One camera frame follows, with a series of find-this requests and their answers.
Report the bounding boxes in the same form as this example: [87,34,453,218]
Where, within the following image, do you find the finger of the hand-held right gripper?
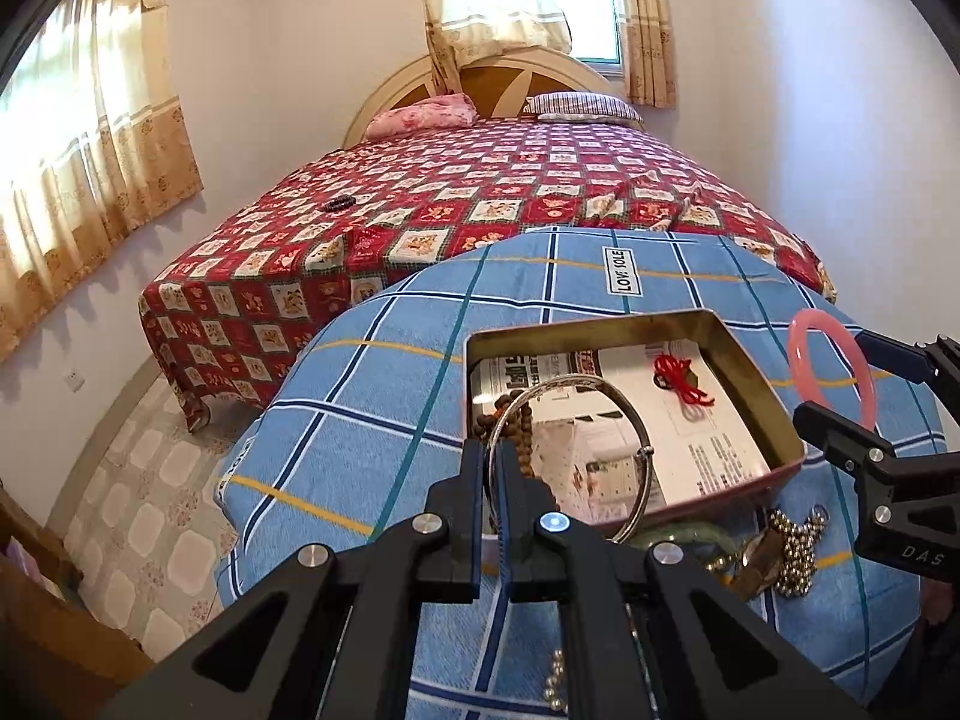
[793,400,960,542]
[855,330,960,392]

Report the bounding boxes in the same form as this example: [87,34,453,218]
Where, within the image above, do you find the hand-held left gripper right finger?
[495,441,875,720]

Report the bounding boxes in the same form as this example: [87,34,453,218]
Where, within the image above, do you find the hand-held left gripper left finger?
[97,439,488,720]

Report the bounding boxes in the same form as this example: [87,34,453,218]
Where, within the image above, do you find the pink bangle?
[786,309,878,436]

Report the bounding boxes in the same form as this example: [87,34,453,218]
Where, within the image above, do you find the gold bead necklace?
[765,506,830,599]

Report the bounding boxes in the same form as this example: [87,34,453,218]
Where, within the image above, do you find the pearl bead necklace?
[544,649,572,715]

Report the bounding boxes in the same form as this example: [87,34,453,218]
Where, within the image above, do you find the bronze cuff bracelet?
[724,529,785,601]

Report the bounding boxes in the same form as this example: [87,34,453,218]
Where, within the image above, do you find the silver bangle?
[486,379,653,542]

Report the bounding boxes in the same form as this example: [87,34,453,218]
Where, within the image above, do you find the green jade bangle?
[628,521,743,578]

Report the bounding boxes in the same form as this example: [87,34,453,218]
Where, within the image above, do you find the pink metal tin box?
[463,307,807,541]

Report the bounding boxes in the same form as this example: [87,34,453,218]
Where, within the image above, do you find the printed paper liner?
[472,341,773,518]

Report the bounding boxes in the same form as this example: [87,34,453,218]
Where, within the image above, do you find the blue plaid cloth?
[214,229,946,720]

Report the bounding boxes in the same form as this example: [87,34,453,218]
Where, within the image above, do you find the red patterned bedsheet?
[137,118,837,432]

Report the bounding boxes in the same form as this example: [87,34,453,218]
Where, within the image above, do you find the striped pillow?
[525,91,646,125]

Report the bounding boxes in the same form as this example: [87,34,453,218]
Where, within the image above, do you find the beige floral curtain panel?
[622,0,676,110]
[409,0,575,91]

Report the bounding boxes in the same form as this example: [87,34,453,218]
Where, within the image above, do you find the pink floral pillow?
[365,92,479,140]

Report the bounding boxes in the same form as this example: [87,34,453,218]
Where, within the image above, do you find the brown wooden furniture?
[0,487,155,720]

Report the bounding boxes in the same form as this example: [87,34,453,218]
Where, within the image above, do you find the cream wooden headboard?
[343,45,623,147]

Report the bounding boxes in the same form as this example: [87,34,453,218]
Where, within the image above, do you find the window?
[536,0,625,80]

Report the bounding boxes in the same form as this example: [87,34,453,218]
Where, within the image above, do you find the wide beige floral curtain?
[0,0,205,361]

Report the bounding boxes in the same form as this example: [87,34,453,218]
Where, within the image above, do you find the brown wooden bead bracelet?
[474,388,560,511]

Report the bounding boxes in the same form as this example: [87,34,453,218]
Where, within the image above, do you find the red string bracelet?
[651,351,713,410]

